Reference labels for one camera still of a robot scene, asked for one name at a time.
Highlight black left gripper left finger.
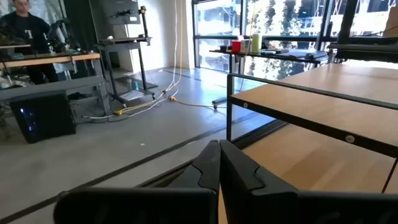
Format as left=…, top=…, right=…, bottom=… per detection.
left=53, top=139, right=221, bottom=224

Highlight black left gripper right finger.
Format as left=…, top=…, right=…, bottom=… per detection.
left=220, top=139, right=398, bottom=224

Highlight black side table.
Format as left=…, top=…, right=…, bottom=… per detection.
left=208, top=48, right=330, bottom=110

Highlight yellow-green cylinder roll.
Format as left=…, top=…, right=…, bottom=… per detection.
left=251, top=33, right=262, bottom=54

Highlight black computer tower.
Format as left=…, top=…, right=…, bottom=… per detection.
left=9, top=90, right=76, bottom=144

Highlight black computer desk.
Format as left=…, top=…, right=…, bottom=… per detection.
left=328, top=0, right=398, bottom=64

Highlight black equipment stand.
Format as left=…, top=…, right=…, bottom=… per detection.
left=88, top=0, right=158, bottom=108

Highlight wooden desk grey legs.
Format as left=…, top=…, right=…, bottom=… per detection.
left=0, top=51, right=113, bottom=116

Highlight person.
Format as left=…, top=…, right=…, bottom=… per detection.
left=0, top=0, right=60, bottom=85

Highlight yellow floor cable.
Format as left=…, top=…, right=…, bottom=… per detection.
left=169, top=95, right=218, bottom=110

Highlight wooden shelf black metal frame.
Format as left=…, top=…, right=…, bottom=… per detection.
left=226, top=63, right=398, bottom=194

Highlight thin yellow hanging cable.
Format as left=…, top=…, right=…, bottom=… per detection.
left=245, top=0, right=257, bottom=57

